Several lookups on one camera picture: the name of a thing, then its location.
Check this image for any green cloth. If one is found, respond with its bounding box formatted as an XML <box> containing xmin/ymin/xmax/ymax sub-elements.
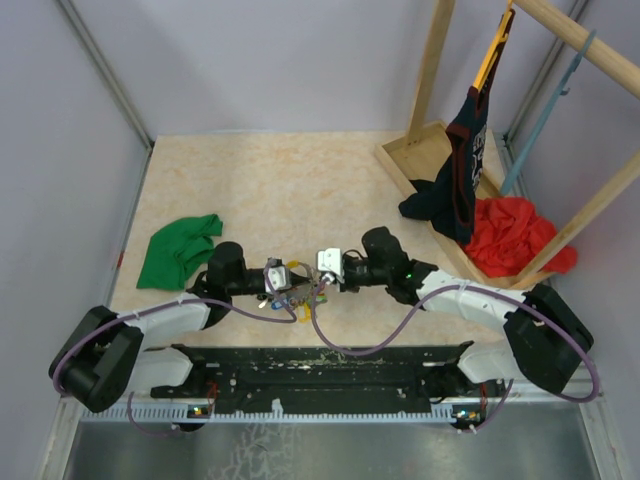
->
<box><xmin>136</xmin><ymin>214</ymin><xmax>224</xmax><ymax>291</ymax></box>

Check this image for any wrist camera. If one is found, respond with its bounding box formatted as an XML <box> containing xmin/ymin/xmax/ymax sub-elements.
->
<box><xmin>263</xmin><ymin>258</ymin><xmax>292</xmax><ymax>293</ymax></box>
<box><xmin>316</xmin><ymin>247</ymin><xmax>344</xmax><ymax>282</ymax></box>

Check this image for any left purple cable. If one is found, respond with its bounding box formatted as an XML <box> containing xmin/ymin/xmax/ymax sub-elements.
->
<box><xmin>52</xmin><ymin>264</ymin><xmax>301</xmax><ymax>437</ymax></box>

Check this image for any red cloth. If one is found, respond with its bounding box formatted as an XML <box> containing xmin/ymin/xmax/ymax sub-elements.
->
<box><xmin>463</xmin><ymin>197</ymin><xmax>557</xmax><ymax>278</ymax></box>

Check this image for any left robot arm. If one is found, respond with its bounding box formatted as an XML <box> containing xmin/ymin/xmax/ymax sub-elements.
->
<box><xmin>49</xmin><ymin>242</ymin><xmax>309</xmax><ymax>413</ymax></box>

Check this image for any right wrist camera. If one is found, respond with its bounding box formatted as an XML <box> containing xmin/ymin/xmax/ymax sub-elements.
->
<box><xmin>316</xmin><ymin>247</ymin><xmax>344</xmax><ymax>282</ymax></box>

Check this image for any dark navy jersey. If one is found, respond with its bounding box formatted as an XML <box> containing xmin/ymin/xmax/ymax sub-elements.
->
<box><xmin>398</xmin><ymin>84</ymin><xmax>501</xmax><ymax>246</ymax></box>

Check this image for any purple cable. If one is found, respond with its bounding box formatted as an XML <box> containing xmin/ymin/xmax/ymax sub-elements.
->
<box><xmin>52</xmin><ymin>264</ymin><xmax>301</xmax><ymax>437</ymax></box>
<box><xmin>310</xmin><ymin>277</ymin><xmax>600</xmax><ymax>435</ymax></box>

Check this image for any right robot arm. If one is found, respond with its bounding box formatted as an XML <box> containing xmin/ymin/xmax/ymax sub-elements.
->
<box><xmin>317</xmin><ymin>227</ymin><xmax>594</xmax><ymax>397</ymax></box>

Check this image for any bunch of tagged keys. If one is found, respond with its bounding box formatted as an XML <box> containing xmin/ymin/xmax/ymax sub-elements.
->
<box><xmin>256</xmin><ymin>286</ymin><xmax>328</xmax><ymax>324</ymax></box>

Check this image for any blue clothes hanger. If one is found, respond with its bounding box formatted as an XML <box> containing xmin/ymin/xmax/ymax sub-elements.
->
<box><xmin>500</xmin><ymin>30</ymin><xmax>597</xmax><ymax>196</ymax></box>

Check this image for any yellow clothes hanger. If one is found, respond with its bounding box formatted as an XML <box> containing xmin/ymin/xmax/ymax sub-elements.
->
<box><xmin>473</xmin><ymin>0</ymin><xmax>514</xmax><ymax>92</ymax></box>

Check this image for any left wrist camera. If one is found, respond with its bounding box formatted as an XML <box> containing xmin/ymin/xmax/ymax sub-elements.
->
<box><xmin>263</xmin><ymin>258</ymin><xmax>292</xmax><ymax>293</ymax></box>

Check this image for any large metal keyring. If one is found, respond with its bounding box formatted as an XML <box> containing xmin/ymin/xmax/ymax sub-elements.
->
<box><xmin>287</xmin><ymin>260</ymin><xmax>319</xmax><ymax>303</ymax></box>

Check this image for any aluminium frame rail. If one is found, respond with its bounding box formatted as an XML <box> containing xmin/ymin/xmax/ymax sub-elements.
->
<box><xmin>62</xmin><ymin>362</ymin><xmax>604</xmax><ymax>426</ymax></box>

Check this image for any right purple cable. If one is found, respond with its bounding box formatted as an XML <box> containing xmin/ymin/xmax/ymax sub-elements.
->
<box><xmin>310</xmin><ymin>277</ymin><xmax>600</xmax><ymax>435</ymax></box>

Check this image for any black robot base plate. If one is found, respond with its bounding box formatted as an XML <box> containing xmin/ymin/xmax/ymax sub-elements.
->
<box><xmin>151</xmin><ymin>344</ymin><xmax>505</xmax><ymax>415</ymax></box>

